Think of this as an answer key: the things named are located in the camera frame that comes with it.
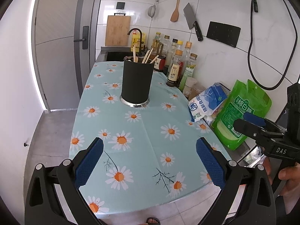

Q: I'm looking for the black faucet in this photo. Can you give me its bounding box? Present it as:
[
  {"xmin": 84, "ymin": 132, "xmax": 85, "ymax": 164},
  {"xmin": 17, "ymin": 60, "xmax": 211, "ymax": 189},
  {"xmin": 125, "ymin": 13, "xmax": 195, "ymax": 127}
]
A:
[{"xmin": 127, "ymin": 28, "xmax": 143, "ymax": 52}]

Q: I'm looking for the white chopstick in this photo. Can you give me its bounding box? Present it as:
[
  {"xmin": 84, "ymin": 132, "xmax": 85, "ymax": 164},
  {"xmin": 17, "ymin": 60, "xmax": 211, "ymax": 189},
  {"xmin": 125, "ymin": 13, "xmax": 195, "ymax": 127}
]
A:
[{"xmin": 132, "ymin": 46, "xmax": 160, "ymax": 64}]

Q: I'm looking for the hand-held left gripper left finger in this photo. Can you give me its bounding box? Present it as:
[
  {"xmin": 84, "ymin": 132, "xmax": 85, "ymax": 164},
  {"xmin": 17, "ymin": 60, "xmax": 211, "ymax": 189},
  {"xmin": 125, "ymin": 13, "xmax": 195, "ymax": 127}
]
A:
[{"xmin": 25, "ymin": 137, "xmax": 104, "ymax": 225}]

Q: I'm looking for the dark kitchen sink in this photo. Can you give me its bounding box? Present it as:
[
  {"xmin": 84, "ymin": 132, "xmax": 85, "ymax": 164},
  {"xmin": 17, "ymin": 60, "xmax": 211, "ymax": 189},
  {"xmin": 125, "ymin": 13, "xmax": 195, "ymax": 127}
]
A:
[{"xmin": 101, "ymin": 46, "xmax": 134, "ymax": 62}]

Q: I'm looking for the wooden cutting board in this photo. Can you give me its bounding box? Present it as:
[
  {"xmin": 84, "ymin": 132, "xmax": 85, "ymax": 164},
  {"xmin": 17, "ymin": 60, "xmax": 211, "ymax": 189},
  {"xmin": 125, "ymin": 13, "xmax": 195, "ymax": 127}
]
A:
[{"xmin": 105, "ymin": 13, "xmax": 131, "ymax": 47}]

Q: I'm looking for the person's right hand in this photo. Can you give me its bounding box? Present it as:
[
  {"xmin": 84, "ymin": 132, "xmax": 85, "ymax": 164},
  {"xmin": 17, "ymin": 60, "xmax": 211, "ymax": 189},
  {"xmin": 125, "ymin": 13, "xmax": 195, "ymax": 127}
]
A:
[{"xmin": 262, "ymin": 156, "xmax": 300, "ymax": 197}]

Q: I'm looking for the blue white salt bag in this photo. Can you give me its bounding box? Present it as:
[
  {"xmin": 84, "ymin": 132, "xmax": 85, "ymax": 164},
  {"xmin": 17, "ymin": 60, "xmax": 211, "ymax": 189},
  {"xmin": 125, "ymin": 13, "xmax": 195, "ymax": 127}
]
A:
[{"xmin": 188, "ymin": 82, "xmax": 229, "ymax": 123}]

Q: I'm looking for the thick black cable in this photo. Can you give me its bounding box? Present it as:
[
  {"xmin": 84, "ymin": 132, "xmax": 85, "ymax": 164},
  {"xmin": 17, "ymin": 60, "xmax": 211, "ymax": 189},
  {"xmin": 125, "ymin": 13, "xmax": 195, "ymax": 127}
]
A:
[{"xmin": 248, "ymin": 0, "xmax": 297, "ymax": 90}]

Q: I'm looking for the brown spice jar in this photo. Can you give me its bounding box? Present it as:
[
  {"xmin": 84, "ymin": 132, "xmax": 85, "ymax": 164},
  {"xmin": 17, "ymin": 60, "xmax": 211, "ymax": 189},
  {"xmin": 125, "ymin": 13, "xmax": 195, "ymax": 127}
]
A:
[{"xmin": 189, "ymin": 83, "xmax": 206, "ymax": 102}]

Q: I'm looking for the black wall socket panel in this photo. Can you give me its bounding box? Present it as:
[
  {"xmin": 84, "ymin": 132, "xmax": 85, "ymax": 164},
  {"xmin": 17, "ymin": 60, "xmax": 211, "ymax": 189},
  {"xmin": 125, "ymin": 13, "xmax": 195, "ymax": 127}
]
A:
[{"xmin": 206, "ymin": 21, "xmax": 242, "ymax": 48}]

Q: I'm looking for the grey door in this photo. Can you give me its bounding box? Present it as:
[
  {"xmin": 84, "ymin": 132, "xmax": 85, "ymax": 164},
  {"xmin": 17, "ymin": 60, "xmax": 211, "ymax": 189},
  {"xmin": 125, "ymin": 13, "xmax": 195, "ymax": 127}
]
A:
[{"xmin": 31, "ymin": 0, "xmax": 104, "ymax": 110}]

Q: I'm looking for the small white packet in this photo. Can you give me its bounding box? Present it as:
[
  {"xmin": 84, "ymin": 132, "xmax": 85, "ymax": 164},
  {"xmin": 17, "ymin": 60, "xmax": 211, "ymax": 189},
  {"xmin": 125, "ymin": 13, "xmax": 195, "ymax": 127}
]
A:
[{"xmin": 204, "ymin": 108, "xmax": 223, "ymax": 125}]

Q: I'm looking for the green sugar bag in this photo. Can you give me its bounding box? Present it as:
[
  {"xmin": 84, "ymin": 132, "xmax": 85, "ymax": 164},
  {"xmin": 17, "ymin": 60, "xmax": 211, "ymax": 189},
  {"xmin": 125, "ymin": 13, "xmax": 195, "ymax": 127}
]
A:
[{"xmin": 212, "ymin": 79, "xmax": 272, "ymax": 151}]

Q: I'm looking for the metal mesh strainer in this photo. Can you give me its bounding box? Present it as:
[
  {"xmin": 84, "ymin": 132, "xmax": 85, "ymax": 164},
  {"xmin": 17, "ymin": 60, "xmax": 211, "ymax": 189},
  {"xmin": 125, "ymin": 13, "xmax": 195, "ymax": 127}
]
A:
[{"xmin": 148, "ymin": 0, "xmax": 164, "ymax": 19}]

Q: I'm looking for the black cylindrical utensil holder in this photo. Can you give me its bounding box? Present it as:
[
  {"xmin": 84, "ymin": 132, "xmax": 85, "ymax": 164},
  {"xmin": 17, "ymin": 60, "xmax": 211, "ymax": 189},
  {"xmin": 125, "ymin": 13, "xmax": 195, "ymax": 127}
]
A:
[{"xmin": 120, "ymin": 56, "xmax": 155, "ymax": 108}]

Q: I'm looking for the white lid spice jar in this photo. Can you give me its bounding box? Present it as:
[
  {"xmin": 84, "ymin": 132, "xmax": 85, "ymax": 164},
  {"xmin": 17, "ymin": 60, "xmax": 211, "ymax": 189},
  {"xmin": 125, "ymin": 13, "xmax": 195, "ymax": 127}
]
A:
[{"xmin": 182, "ymin": 77, "xmax": 198, "ymax": 98}]

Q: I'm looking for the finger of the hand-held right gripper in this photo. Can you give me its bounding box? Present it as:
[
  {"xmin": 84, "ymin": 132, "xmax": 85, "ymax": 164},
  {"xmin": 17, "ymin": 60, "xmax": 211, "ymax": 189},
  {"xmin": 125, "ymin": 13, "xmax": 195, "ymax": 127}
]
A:
[
  {"xmin": 242, "ymin": 112, "xmax": 286, "ymax": 133},
  {"xmin": 234, "ymin": 118, "xmax": 285, "ymax": 144}
]

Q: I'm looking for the wooden spatula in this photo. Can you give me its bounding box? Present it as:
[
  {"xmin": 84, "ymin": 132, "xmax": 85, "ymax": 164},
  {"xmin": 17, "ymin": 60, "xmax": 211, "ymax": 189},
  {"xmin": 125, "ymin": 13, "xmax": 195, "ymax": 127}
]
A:
[{"xmin": 170, "ymin": 0, "xmax": 184, "ymax": 23}]

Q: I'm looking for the person's right forearm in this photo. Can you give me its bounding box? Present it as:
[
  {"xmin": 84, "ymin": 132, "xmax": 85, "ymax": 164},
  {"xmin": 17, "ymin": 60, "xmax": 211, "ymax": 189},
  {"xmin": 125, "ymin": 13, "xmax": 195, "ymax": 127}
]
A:
[{"xmin": 277, "ymin": 192, "xmax": 300, "ymax": 217}]

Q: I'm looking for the black handled cleaver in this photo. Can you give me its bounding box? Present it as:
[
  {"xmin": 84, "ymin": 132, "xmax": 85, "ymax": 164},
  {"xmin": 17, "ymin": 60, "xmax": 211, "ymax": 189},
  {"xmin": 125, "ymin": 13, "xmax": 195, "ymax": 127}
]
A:
[{"xmin": 183, "ymin": 3, "xmax": 203, "ymax": 42}]

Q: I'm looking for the yellow oil jug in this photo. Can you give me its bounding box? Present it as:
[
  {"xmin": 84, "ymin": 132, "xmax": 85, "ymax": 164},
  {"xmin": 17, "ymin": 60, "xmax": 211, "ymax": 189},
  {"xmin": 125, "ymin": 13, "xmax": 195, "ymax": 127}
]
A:
[{"xmin": 131, "ymin": 31, "xmax": 147, "ymax": 50}]

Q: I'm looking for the cluster of condiment bottles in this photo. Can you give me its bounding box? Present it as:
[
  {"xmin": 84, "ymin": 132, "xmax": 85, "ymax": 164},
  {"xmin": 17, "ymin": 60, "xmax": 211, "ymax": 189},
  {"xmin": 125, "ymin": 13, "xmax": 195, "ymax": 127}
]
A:
[{"xmin": 150, "ymin": 32, "xmax": 198, "ymax": 92}]

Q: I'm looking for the daisy print blue tablecloth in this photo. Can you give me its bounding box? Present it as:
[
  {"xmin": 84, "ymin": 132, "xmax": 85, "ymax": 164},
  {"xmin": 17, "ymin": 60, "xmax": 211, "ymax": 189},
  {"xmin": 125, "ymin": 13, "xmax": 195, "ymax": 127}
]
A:
[{"xmin": 69, "ymin": 61, "xmax": 231, "ymax": 214}]

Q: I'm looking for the black door handle lock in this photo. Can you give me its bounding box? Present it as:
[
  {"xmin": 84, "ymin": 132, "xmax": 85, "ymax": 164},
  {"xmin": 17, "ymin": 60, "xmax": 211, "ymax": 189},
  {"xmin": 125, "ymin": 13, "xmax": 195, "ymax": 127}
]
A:
[{"xmin": 74, "ymin": 26, "xmax": 89, "ymax": 50}]

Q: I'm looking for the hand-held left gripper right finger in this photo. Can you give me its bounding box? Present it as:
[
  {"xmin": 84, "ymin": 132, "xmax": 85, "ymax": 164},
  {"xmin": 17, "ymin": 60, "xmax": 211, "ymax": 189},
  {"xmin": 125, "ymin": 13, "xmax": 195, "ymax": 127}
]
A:
[{"xmin": 196, "ymin": 137, "xmax": 277, "ymax": 225}]

